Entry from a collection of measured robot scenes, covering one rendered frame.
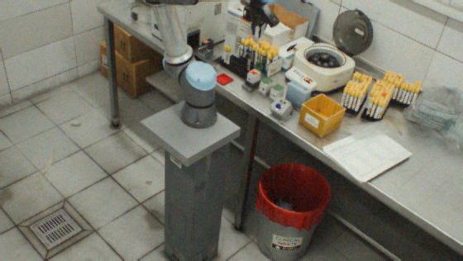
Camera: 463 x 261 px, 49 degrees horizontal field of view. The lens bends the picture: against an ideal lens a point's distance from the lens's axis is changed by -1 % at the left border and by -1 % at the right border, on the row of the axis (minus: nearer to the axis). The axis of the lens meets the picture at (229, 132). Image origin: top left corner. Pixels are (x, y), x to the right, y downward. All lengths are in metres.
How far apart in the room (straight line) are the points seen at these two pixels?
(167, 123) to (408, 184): 0.97
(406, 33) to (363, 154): 0.67
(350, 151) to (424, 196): 0.33
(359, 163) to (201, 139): 0.62
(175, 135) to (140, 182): 1.14
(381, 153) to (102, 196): 1.62
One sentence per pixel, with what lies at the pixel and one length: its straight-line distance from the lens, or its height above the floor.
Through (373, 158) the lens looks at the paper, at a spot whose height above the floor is 0.89.
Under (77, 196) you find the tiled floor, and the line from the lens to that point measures 3.08.
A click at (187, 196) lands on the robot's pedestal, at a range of 2.27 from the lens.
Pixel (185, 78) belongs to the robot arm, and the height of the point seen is 1.10.
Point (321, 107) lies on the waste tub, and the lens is 2.28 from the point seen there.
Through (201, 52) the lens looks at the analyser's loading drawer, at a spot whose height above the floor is 0.92.
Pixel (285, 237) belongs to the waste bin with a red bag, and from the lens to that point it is 2.60.
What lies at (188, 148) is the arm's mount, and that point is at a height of 0.92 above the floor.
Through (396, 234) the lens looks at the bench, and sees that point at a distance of 2.74.
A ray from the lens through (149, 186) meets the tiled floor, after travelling 3.09.
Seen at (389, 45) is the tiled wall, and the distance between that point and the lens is 2.58.
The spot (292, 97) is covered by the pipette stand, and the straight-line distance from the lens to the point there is 2.29.
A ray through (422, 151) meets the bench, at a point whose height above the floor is 0.87.
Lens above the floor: 2.23
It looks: 40 degrees down
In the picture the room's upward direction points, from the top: 6 degrees clockwise
